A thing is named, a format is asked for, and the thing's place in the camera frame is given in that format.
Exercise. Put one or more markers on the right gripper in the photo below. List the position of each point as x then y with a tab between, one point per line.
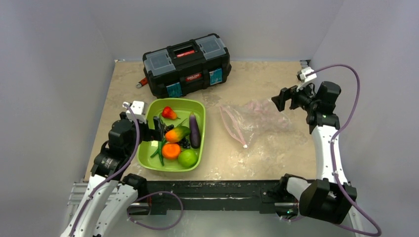
292	98

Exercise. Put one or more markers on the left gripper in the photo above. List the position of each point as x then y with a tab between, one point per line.
155	134

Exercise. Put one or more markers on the red fake food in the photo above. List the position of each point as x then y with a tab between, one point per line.
169	113

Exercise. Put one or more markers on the orange green fake mango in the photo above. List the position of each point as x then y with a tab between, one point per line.
177	134

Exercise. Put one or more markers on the green plastic tray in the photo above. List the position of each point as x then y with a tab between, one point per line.
182	107

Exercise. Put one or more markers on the orange fake fruit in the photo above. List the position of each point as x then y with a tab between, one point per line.
171	151

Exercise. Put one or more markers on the black fake grapes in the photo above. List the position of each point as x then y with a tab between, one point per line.
183	143

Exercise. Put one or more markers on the purple fake eggplant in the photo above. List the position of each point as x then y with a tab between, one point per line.
195	135

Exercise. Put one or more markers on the clear zip top bag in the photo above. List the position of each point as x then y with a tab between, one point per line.
246	122

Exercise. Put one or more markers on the green fake apple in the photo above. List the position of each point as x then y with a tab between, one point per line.
187	158

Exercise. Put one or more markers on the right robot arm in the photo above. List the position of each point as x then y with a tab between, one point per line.
328	197

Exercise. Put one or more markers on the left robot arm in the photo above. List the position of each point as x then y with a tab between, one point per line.
109	193

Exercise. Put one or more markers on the black plastic toolbox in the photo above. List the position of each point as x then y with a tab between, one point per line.
180	69

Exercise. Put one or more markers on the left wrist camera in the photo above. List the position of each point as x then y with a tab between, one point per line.
136	109

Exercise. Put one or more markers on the red handled tool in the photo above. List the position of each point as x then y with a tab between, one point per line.
142	83

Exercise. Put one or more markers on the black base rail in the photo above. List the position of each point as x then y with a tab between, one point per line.
263	196

